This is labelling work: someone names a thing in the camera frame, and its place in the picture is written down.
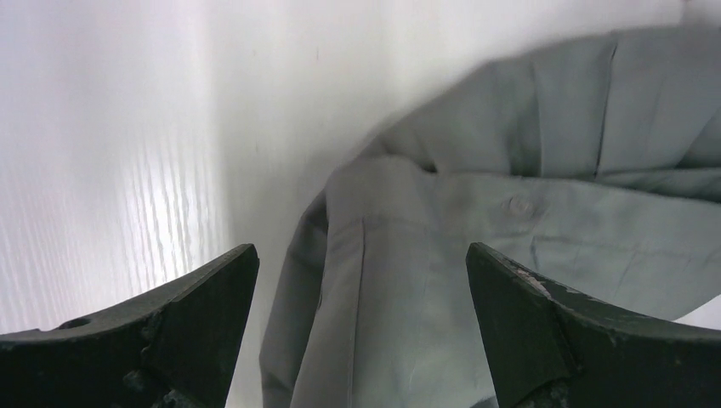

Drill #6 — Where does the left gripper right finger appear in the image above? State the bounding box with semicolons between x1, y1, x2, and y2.
466;243;720;407

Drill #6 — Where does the grey garment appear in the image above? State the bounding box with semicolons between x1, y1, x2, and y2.
259;27;720;407

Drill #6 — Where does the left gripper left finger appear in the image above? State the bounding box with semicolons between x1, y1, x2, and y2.
1;244;259;407

